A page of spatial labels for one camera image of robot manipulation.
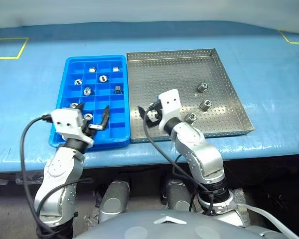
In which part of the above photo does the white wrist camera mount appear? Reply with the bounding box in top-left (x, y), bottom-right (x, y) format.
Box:
top-left (157, 89), bottom-right (182, 131)
top-left (50, 107), bottom-right (95, 146)

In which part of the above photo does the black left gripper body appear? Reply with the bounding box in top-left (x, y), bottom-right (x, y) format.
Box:
top-left (81, 119), bottom-right (97, 138)

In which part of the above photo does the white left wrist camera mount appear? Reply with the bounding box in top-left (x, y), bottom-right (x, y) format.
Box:
top-left (50, 107), bottom-right (95, 146)

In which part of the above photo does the white cable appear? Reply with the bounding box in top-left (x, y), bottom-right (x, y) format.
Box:
top-left (236, 203), bottom-right (299, 239)

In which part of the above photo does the clear plastic bag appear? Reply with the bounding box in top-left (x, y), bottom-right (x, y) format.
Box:
top-left (14, 171), bottom-right (44, 186)

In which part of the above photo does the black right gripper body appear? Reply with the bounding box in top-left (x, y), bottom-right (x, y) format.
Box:
top-left (148, 99), bottom-right (163, 113)

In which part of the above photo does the grey robot torso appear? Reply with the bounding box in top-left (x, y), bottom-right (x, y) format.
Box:
top-left (74, 209), bottom-right (292, 239)

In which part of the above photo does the blue table cover film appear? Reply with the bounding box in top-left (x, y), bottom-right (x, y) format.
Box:
top-left (0, 20), bottom-right (299, 173)

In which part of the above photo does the silver rounded robot leg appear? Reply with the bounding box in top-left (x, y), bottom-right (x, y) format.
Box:
top-left (98, 180), bottom-right (131, 224)
top-left (161, 176), bottom-right (198, 213)

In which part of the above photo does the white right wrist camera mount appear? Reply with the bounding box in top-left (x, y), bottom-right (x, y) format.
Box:
top-left (157, 89), bottom-right (182, 131)

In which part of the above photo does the perforated steel tray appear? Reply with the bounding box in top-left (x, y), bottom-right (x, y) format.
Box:
top-left (126, 48), bottom-right (255, 144)

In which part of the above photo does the blue compartment tray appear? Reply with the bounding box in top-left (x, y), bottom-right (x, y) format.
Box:
top-left (48, 55), bottom-right (131, 151)

